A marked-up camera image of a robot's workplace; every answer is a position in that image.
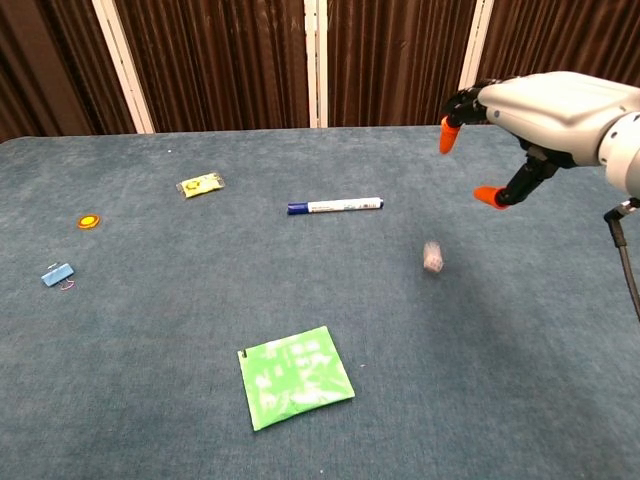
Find blue felt table cover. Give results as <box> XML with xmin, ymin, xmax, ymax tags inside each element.
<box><xmin>0</xmin><ymin>124</ymin><xmax>640</xmax><ymax>480</ymax></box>

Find blue white marker pen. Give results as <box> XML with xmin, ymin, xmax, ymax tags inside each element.
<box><xmin>286</xmin><ymin>196</ymin><xmax>385</xmax><ymax>216</ymax></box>

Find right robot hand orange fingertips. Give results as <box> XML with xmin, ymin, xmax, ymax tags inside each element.
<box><xmin>438</xmin><ymin>71</ymin><xmax>640</xmax><ymax>212</ymax></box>

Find green white sachet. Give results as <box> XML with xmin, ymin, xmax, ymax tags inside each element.
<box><xmin>237</xmin><ymin>325</ymin><xmax>357</xmax><ymax>432</ymax></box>

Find small white die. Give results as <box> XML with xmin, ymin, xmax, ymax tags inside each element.
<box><xmin>422</xmin><ymin>240</ymin><xmax>445</xmax><ymax>275</ymax></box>

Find brown curtain screen panel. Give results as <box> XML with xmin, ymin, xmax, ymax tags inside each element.
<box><xmin>0</xmin><ymin>0</ymin><xmax>156</xmax><ymax>144</ymax></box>
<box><xmin>459</xmin><ymin>0</ymin><xmax>640</xmax><ymax>91</ymax></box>
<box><xmin>114</xmin><ymin>0</ymin><xmax>319</xmax><ymax>134</ymax></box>
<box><xmin>317</xmin><ymin>0</ymin><xmax>494</xmax><ymax>129</ymax></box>

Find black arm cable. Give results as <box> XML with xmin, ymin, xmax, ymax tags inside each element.
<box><xmin>603</xmin><ymin>197</ymin><xmax>640</xmax><ymax>324</ymax></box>

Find blue binder clip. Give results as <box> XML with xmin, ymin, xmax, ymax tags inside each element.
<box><xmin>40</xmin><ymin>261</ymin><xmax>77</xmax><ymax>293</ymax></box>

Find small yellow clear packet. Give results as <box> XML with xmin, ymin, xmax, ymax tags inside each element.
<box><xmin>175</xmin><ymin>171</ymin><xmax>227</xmax><ymax>200</ymax></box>

